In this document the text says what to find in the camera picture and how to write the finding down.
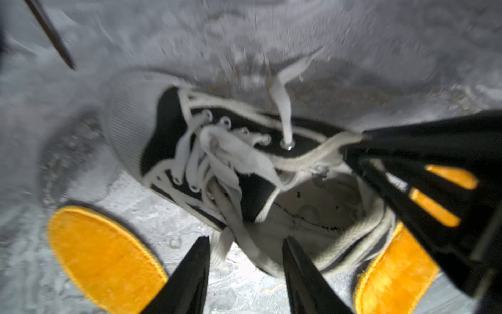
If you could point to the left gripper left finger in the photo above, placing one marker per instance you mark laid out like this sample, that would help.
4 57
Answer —
186 290

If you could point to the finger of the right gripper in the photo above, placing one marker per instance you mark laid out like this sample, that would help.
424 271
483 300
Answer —
443 180

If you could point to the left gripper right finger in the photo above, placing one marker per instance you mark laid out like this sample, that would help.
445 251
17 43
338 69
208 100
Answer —
308 291

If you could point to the orange insole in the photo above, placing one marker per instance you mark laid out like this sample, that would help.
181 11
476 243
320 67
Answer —
399 277
110 266

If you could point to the black canvas sneaker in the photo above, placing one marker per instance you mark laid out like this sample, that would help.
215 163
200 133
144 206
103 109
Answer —
256 177

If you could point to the yellow black screwdriver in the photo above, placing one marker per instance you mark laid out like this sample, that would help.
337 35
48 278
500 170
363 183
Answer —
44 21

